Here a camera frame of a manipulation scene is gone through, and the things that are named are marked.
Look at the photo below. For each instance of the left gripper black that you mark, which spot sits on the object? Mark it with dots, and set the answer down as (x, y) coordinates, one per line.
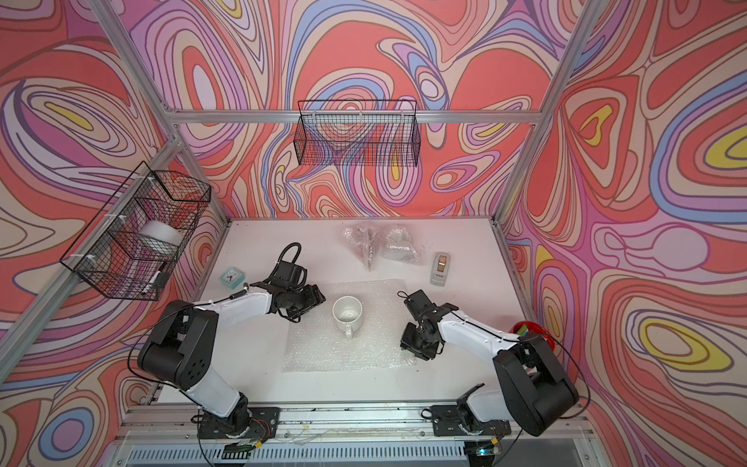
(314, 298)

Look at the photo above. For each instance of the black wire basket back wall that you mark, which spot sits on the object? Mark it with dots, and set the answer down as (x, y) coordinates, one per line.
(358, 133)

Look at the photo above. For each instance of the marker in wire basket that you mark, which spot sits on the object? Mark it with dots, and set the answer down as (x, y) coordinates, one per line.
(157, 282)

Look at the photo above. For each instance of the white tape roll in basket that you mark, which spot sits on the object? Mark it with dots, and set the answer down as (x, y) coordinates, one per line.
(160, 237)

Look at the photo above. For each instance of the black wire basket left wall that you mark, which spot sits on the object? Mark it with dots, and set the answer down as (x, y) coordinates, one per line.
(115, 262)

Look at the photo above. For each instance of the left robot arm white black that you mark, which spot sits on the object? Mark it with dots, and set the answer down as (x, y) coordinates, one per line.
(179, 349)

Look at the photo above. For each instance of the red cup of markers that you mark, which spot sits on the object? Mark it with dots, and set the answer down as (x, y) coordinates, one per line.
(524, 327)

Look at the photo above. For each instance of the black wire basket wall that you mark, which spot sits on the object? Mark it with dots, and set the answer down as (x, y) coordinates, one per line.
(115, 262)
(358, 133)

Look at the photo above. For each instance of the white ceramic mug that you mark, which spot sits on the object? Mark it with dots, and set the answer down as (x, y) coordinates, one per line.
(348, 315)

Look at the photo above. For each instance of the clear bubble wrap sheet top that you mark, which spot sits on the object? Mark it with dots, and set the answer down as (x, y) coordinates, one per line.
(398, 245)

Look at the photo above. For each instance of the clear bubble wrap sheet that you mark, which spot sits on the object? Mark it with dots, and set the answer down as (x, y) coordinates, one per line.
(398, 245)
(362, 240)
(315, 345)

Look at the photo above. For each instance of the grey tape dispenser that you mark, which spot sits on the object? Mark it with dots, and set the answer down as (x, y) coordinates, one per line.
(440, 269)

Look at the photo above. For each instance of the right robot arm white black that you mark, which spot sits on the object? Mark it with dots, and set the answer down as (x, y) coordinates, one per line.
(533, 389)

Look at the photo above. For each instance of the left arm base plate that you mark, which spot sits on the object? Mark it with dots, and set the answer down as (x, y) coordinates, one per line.
(252, 424)

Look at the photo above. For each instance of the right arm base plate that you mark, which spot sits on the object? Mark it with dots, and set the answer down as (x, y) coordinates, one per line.
(454, 420)

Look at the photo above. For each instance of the aluminium front rail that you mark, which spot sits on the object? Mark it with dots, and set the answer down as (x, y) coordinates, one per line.
(296, 423)

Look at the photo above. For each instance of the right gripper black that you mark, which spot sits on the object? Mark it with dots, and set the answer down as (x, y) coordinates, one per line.
(407, 342)

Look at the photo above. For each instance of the small teal alarm clock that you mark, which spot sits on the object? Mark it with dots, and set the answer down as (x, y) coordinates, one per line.
(232, 278)

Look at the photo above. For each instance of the clear bubble wrap sheet bottom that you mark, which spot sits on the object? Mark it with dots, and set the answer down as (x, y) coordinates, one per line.
(315, 345)

